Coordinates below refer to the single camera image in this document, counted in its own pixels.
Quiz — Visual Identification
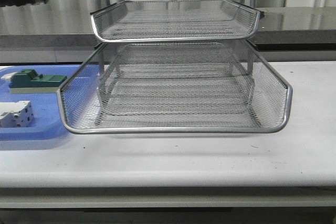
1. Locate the white circuit breaker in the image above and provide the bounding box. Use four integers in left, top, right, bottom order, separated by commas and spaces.
1, 100, 34, 128

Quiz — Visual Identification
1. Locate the blue plastic tray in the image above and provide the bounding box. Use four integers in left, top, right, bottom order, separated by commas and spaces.
0, 64, 102, 141

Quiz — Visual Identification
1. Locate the grey stone counter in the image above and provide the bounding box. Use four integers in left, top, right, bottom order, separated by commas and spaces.
1, 7, 335, 65

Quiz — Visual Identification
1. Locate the mesh tray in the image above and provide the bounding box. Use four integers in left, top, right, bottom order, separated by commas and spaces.
57, 40, 293, 134
99, 63, 254, 127
90, 0, 262, 43

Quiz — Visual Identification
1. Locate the green terminal block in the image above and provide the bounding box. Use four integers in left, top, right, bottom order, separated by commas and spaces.
1, 69, 67, 94

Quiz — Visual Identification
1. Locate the grey metal rack frame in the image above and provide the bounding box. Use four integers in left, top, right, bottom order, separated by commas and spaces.
91, 0, 260, 129

